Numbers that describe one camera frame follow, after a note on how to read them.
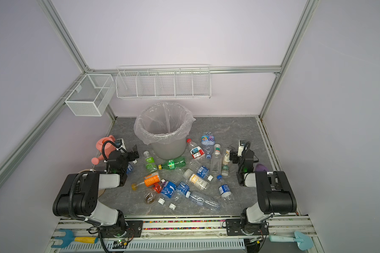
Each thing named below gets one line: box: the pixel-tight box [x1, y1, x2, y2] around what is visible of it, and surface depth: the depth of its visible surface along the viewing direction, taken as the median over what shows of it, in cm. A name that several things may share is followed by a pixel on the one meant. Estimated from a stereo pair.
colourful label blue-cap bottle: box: [200, 131, 216, 160], surface depth 104 cm
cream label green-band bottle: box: [221, 149, 231, 177], surface depth 93 cm
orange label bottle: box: [130, 171, 160, 191], surface depth 86 cm
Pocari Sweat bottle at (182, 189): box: [168, 181, 190, 211], surface depth 82 cm
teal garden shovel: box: [269, 230, 314, 251], surface depth 71 cm
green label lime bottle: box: [143, 150, 158, 173], surface depth 93 cm
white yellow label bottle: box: [183, 168, 209, 191], surface depth 86 cm
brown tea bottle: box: [143, 187, 160, 205], surface depth 83 cm
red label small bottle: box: [152, 180, 163, 194], surface depth 84 cm
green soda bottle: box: [157, 157, 187, 171], surface depth 93 cm
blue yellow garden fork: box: [51, 228, 99, 249], surface depth 72 cm
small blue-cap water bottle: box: [216, 174, 232, 201], surface depth 83 cm
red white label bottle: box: [186, 138, 206, 160], surface depth 100 cm
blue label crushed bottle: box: [196, 165, 214, 182], surface depth 88 cm
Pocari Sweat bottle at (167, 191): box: [157, 180, 177, 206], surface depth 82 cm
